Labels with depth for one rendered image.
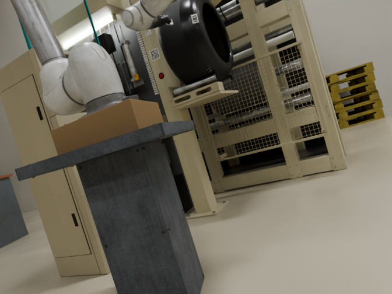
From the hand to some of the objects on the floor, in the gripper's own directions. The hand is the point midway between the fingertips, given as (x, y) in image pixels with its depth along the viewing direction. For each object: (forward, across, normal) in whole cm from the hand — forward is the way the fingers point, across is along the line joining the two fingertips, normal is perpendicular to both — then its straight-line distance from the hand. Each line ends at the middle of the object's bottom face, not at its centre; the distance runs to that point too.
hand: (168, 21), depth 172 cm
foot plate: (+20, +34, +129) cm, 135 cm away
